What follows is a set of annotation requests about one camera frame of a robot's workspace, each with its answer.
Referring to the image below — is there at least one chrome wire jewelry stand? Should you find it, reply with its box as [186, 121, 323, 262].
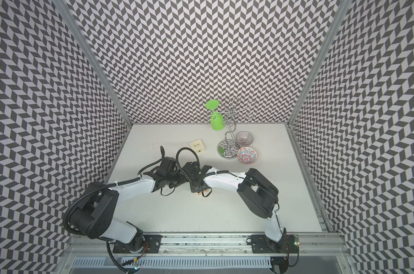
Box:
[217, 100, 255, 160]

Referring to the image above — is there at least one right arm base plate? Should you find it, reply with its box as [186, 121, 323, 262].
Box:
[247, 234, 299, 253]

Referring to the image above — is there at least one cream small jewelry box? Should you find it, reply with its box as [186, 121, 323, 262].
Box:
[189, 139, 206, 154]

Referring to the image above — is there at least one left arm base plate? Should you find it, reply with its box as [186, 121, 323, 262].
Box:
[112, 234, 162, 254]

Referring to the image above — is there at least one green plastic wine glass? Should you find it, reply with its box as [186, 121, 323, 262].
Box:
[205, 99, 225, 131]

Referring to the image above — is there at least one colourful patterned ceramic bowl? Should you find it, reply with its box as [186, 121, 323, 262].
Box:
[237, 147, 258, 164]

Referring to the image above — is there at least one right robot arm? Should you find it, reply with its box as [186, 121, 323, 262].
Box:
[178, 162, 287, 253]

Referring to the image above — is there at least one aluminium front rail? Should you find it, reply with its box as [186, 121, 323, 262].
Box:
[64, 232, 350, 258]

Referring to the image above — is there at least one clear purple glass bowl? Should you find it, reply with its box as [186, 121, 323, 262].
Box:
[235, 131, 254, 147]

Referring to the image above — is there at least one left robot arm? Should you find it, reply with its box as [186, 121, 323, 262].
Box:
[63, 156, 187, 252]

